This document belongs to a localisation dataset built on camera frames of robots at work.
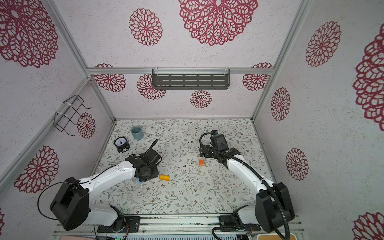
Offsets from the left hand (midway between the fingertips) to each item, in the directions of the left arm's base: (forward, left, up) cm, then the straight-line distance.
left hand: (154, 177), depth 85 cm
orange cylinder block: (+1, -5, -4) cm, 7 cm away
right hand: (+13, -31, +10) cm, 35 cm away
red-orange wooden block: (+10, -28, -2) cm, 30 cm away
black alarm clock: (+25, +26, -2) cm, 36 cm away
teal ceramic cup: (+33, +16, 0) cm, 37 cm away
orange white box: (-29, -58, +1) cm, 65 cm away
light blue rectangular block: (-5, +6, +9) cm, 12 cm away
